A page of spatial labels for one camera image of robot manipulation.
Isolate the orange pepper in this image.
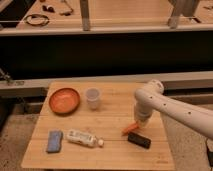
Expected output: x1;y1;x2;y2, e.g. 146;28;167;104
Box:
122;123;138;135

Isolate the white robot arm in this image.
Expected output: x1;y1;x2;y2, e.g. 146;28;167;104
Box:
134;80;213;140

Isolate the clear plastic cup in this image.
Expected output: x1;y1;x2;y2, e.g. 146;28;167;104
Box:
85;88;100;110

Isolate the orange bowl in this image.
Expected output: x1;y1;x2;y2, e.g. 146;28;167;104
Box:
49;88;80;115

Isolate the clear plastic bottle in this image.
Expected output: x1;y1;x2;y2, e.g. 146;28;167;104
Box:
66;129;104;148

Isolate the black rectangular block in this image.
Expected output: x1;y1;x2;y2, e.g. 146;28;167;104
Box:
128;132;151;149

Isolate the blue sponge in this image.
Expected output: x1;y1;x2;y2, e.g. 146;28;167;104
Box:
46;130;63;153

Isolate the grey metal post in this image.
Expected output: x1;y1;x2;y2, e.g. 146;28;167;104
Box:
80;0;90;31

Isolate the coiled black cable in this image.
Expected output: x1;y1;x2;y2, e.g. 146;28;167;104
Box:
23;13;51;27

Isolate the metal clamp on rail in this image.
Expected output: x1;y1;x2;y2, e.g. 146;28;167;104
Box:
0;68;25;87

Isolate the grey metal bracket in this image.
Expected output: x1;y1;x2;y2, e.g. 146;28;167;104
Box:
167;0;200;29

